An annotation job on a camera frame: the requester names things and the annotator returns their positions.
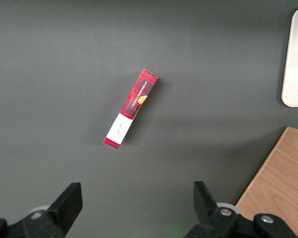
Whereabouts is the light wooden board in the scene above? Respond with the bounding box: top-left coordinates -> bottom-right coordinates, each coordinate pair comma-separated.
235,126 -> 298,238

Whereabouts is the red plaid shortbread box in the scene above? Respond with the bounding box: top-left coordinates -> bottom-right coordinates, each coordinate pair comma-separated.
103,68 -> 160,151

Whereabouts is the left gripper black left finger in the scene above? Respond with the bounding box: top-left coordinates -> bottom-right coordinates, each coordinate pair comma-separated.
0,182 -> 83,238

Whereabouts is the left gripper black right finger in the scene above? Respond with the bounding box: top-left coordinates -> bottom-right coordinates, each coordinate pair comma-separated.
185,180 -> 298,238

